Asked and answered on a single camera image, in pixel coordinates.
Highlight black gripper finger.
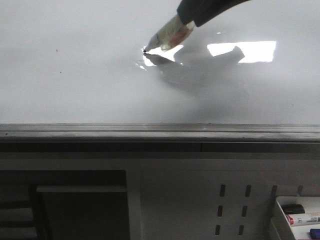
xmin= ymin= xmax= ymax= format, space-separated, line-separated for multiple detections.
xmin=177 ymin=0 xmax=248 ymax=27

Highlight white taped whiteboard marker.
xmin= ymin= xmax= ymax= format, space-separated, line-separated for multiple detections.
xmin=143 ymin=14 xmax=196 ymax=53

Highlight white glossy whiteboard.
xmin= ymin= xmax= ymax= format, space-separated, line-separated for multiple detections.
xmin=0 ymin=0 xmax=320 ymax=125

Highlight dark whiteboard marker tray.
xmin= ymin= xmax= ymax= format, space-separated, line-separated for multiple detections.
xmin=0 ymin=123 xmax=320 ymax=143

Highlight white perforated pegboard panel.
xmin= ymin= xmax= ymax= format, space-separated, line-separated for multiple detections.
xmin=126 ymin=159 xmax=320 ymax=240

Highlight black capped marker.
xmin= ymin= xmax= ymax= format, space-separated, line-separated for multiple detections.
xmin=281 ymin=204 xmax=305 ymax=215

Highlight red capped white marker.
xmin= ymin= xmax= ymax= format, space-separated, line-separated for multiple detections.
xmin=285 ymin=212 xmax=320 ymax=227

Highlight white marker storage bin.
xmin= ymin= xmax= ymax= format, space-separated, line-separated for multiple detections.
xmin=270 ymin=196 xmax=320 ymax=240

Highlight blue capped marker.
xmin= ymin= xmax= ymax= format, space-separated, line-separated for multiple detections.
xmin=309 ymin=228 xmax=320 ymax=240

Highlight dark framed panel with ledge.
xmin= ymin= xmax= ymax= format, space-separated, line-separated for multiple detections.
xmin=0 ymin=170 xmax=130 ymax=240

